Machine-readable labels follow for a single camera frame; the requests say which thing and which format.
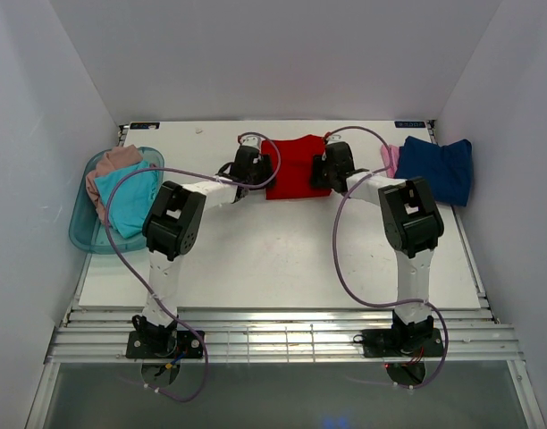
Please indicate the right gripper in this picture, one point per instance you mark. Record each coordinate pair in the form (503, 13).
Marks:
(317, 164)

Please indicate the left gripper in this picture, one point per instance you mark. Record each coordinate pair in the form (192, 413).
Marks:
(265, 178)

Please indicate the red t shirt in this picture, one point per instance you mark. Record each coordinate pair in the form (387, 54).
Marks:
(293, 179)

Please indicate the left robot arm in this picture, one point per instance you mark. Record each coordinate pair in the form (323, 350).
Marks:
(171, 230)

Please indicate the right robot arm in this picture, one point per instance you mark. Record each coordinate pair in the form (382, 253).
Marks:
(412, 226)

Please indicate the light pink folded t shirt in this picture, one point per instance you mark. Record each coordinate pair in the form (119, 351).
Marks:
(390, 156)

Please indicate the right blue corner label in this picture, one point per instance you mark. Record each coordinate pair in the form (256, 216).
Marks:
(410, 124)

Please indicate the blue corner label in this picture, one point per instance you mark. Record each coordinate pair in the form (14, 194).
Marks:
(410, 124)
(144, 126)

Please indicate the navy blue folded t shirt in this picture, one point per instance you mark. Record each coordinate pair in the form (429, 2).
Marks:
(448, 170)

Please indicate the turquoise t shirt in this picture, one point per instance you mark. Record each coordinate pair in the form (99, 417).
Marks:
(132, 200)

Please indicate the left blue corner label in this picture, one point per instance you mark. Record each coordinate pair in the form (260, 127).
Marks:
(144, 126)

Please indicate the dusty pink t shirt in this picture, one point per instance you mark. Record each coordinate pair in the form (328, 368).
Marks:
(112, 160)

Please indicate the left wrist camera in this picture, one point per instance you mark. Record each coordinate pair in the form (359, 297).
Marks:
(251, 141)

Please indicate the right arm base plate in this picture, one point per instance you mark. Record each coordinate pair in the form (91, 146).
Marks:
(385, 343)

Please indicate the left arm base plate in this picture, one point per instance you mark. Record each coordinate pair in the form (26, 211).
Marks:
(177, 344)

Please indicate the aluminium rail frame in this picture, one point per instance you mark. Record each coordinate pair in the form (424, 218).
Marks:
(278, 337)

